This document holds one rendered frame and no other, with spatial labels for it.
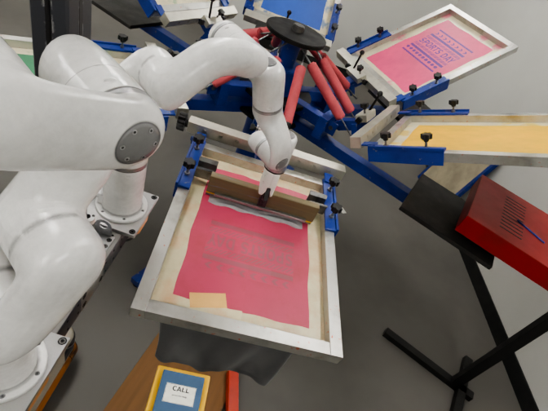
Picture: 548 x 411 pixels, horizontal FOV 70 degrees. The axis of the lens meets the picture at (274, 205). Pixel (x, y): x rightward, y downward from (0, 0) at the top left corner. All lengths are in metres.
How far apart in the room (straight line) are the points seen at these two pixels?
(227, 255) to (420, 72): 1.77
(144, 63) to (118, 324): 1.52
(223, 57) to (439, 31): 2.21
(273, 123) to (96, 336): 1.45
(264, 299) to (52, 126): 0.94
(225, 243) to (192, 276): 0.18
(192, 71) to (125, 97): 0.48
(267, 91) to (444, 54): 1.87
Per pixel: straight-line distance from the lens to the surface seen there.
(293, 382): 2.24
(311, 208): 1.42
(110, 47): 2.13
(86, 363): 2.10
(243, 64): 0.89
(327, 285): 1.28
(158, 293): 1.14
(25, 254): 0.50
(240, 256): 1.28
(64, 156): 0.39
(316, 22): 2.87
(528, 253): 1.87
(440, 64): 2.68
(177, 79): 0.87
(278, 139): 1.10
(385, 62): 2.69
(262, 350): 1.36
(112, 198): 1.01
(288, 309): 1.22
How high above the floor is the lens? 1.91
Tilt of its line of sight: 40 degrees down
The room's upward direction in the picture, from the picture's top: 25 degrees clockwise
